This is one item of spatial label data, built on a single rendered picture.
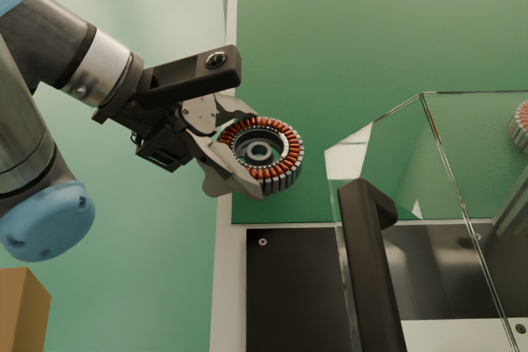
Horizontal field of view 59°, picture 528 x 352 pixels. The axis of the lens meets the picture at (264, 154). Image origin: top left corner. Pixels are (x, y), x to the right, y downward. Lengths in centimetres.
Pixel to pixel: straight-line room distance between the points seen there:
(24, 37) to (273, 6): 61
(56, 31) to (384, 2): 71
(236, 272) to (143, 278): 89
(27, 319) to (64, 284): 96
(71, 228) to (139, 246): 109
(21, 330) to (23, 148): 23
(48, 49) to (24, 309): 26
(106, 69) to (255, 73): 38
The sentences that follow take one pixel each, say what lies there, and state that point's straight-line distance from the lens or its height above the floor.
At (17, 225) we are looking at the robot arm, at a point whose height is 96.
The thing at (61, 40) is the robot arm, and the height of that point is 101.
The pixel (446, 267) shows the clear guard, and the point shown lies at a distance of 25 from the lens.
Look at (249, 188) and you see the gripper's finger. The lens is 53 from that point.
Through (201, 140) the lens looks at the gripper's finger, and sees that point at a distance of 51.
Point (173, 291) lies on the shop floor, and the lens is 141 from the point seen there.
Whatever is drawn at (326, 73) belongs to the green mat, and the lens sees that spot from 82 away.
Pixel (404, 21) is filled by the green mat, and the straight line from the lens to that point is 98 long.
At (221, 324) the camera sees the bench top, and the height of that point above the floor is 75.
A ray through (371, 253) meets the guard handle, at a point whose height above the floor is 106.
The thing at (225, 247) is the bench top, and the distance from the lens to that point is 59.
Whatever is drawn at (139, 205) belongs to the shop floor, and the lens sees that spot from 159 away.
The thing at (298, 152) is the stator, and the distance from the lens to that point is 57.
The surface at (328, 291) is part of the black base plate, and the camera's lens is 54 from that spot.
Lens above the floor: 126
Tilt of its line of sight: 49 degrees down
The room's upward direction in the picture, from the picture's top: straight up
